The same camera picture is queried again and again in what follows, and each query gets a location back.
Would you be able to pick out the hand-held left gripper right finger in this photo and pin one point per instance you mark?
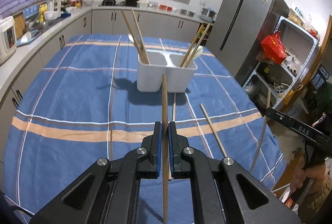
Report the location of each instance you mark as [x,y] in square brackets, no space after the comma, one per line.
[171,151]

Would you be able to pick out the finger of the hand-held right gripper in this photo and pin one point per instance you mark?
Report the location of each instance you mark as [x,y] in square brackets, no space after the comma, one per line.
[278,116]

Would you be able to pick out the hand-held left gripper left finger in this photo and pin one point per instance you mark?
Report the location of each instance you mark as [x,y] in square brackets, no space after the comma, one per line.
[157,151]

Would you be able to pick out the white utensil holder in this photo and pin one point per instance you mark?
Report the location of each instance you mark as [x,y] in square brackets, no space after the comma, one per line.
[166,78]

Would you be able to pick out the white spoon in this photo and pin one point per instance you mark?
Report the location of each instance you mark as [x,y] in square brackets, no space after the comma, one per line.
[198,52]

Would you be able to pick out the person's right forearm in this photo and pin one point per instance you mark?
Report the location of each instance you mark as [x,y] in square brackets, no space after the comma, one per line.
[320,187]

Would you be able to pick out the person's right hand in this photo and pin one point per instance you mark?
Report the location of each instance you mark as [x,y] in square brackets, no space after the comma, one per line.
[298,179]

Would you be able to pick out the wooden chopstick at table edge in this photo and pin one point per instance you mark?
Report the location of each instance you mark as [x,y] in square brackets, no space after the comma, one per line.
[260,141]

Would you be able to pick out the red bag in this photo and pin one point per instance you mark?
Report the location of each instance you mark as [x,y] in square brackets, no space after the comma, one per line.
[272,48]

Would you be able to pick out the grey metal shelf rack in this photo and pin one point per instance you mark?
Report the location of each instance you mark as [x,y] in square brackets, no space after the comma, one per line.
[310,42]

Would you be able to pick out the grey refrigerator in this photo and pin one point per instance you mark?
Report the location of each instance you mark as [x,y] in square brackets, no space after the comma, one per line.
[233,26]

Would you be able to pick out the grey base cabinets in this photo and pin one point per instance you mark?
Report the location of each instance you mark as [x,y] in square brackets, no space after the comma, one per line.
[103,21]

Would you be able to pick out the red food container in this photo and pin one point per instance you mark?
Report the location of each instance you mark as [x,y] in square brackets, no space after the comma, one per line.
[166,8]

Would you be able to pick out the white bowl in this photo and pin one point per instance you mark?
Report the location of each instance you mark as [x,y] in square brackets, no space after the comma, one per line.
[51,16]

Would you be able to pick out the yellow bottle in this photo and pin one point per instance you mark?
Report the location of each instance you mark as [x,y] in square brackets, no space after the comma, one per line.
[42,12]

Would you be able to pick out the white rice cooker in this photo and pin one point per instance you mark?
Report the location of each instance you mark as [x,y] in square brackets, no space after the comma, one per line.
[6,39]

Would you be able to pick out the wooden cutting board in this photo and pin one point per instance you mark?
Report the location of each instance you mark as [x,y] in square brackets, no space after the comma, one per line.
[19,21]

